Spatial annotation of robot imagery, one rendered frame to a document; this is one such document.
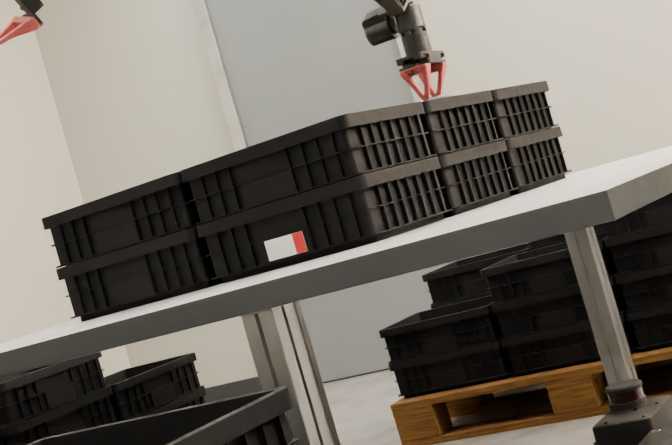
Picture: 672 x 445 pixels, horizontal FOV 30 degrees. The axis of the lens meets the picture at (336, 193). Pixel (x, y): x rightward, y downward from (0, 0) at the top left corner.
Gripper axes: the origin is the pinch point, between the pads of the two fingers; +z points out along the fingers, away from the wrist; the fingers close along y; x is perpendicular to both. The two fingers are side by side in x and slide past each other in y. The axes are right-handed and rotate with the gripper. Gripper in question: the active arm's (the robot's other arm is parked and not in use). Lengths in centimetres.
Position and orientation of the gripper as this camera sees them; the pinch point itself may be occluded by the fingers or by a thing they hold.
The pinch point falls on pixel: (431, 96)
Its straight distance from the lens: 266.6
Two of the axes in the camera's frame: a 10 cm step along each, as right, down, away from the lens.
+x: 7.9, -2.4, -5.6
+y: -5.5, 1.1, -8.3
